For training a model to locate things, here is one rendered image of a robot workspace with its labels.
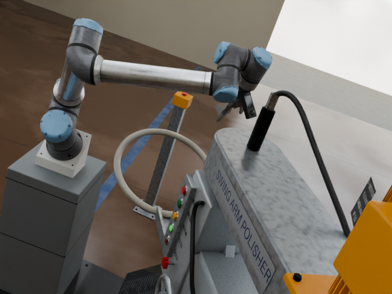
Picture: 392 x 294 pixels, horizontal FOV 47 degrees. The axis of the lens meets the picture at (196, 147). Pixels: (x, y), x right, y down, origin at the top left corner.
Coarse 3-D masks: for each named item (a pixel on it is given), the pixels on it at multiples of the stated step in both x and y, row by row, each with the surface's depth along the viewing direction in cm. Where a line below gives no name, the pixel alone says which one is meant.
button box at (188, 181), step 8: (192, 176) 142; (184, 184) 142; (192, 184) 137; (192, 192) 137; (184, 200) 140; (176, 208) 146; (184, 208) 139; (184, 216) 141; (176, 224) 143; (168, 232) 150; (176, 232) 143; (176, 240) 145; (168, 248) 147; (168, 256) 148
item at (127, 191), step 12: (144, 132) 214; (156, 132) 218; (168, 132) 220; (120, 144) 205; (192, 144) 221; (120, 156) 200; (204, 156) 219; (120, 168) 197; (120, 180) 192; (132, 192) 191; (144, 204) 189; (168, 216) 191
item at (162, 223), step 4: (156, 208) 190; (156, 212) 189; (160, 212) 187; (156, 216) 188; (160, 216) 184; (156, 220) 187; (160, 220) 182; (164, 220) 190; (168, 220) 191; (156, 224) 187; (160, 224) 181; (164, 224) 188; (168, 224) 189; (160, 228) 180; (164, 228) 179; (160, 232) 180; (164, 232) 176; (160, 236) 179; (160, 240) 178; (164, 252) 171
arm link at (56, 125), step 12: (48, 108) 223; (60, 108) 219; (48, 120) 215; (60, 120) 216; (72, 120) 222; (48, 132) 213; (60, 132) 214; (72, 132) 221; (48, 144) 226; (60, 144) 220; (72, 144) 229
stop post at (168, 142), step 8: (176, 96) 328; (184, 96) 330; (192, 96) 336; (176, 104) 330; (184, 104) 329; (176, 112) 335; (184, 112) 340; (176, 120) 337; (168, 128) 342; (176, 128) 340; (168, 136) 344; (168, 144) 346; (160, 152) 351; (168, 152) 349; (160, 160) 354; (168, 160) 356; (160, 168) 356; (152, 176) 361; (160, 176) 359; (152, 184) 364; (160, 184) 367; (152, 192) 367; (144, 200) 388; (152, 200) 369; (136, 208) 373; (160, 208) 385; (152, 216) 370
